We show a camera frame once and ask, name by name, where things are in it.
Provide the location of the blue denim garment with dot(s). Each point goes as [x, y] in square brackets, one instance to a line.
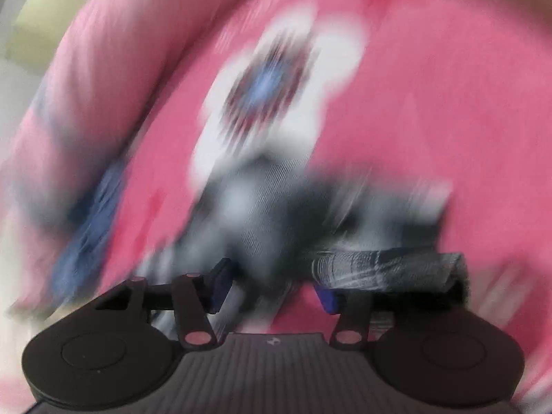
[86, 233]

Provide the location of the pink grey duvet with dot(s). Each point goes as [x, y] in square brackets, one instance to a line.
[129, 51]

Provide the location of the black white plaid shirt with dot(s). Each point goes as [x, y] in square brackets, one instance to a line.
[379, 267]

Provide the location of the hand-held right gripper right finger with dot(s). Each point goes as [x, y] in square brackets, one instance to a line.
[327, 301]

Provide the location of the pink floral blanket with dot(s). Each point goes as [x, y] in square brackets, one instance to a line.
[431, 95]

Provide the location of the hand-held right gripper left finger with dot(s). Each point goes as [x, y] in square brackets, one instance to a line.
[220, 287]

